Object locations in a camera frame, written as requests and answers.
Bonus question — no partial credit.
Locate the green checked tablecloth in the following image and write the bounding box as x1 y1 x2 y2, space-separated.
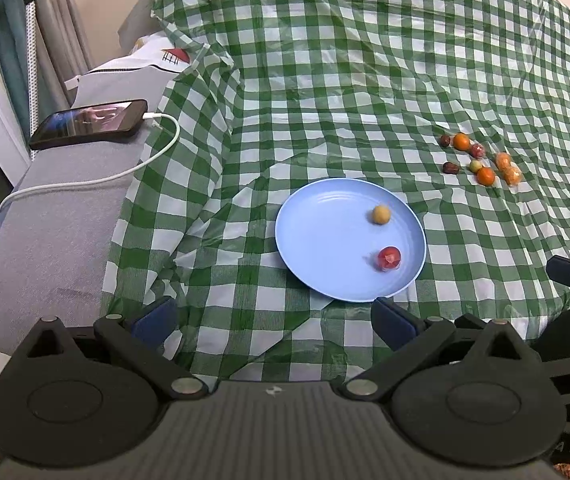
100 0 570 386

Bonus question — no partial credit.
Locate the grey pillow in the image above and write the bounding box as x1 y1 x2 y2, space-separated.
117 0 166 53

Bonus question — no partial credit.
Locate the white ribbed pole black handle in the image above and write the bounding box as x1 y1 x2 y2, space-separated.
15 0 40 126

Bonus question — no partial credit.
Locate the grey curtain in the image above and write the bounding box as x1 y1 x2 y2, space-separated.
30 0 93 111

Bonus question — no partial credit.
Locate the grey blanket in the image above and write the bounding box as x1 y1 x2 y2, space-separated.
0 60 181 356

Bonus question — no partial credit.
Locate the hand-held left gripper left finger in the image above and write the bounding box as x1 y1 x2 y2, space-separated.
12 296 209 401

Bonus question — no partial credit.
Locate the white charging cable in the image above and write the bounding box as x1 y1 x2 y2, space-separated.
0 111 182 221

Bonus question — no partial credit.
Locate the light blue plate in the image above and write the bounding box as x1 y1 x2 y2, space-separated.
274 177 427 303

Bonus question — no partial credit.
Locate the teal curtain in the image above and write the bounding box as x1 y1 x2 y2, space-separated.
0 0 33 136

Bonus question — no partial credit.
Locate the black smartphone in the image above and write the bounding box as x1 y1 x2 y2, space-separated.
28 99 149 151

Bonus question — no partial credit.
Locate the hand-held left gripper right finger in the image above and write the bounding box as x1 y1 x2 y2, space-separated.
341 297 541 402

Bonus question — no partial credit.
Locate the white printed pillow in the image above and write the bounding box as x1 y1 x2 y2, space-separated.
87 30 206 78

